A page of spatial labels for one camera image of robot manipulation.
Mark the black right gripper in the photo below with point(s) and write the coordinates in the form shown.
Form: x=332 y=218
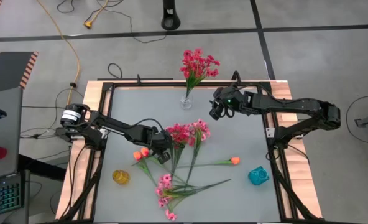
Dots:
x=235 y=102

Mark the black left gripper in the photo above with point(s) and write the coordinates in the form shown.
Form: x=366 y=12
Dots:
x=157 y=140

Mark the orange artificial tulip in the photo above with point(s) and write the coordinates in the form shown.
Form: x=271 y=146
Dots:
x=235 y=160
x=145 y=151
x=137 y=155

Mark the small-blossom pink flower bunch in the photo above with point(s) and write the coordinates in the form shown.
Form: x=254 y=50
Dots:
x=200 y=127

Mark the large veined pink flower bunch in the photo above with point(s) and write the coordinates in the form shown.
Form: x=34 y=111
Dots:
x=166 y=179

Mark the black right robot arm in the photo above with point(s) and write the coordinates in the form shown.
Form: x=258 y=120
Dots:
x=296 y=104

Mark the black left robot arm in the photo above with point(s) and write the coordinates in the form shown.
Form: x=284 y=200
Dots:
x=115 y=126

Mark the clear glass vase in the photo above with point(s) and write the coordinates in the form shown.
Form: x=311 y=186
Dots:
x=186 y=102

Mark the yellow glass vase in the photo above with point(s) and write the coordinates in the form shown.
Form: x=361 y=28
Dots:
x=121 y=177

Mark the teal ceramic vase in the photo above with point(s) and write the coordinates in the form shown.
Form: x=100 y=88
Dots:
x=258 y=175

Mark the black round stand base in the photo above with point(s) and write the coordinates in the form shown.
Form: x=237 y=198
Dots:
x=170 y=21

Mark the gray desk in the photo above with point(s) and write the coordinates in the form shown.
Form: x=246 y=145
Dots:
x=3 y=133

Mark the keyboard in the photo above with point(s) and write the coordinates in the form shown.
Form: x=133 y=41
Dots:
x=3 y=193

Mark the black table frame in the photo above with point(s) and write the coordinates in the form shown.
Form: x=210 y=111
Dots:
x=140 y=84

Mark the white metal bracket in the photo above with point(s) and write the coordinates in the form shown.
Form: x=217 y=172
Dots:
x=269 y=132

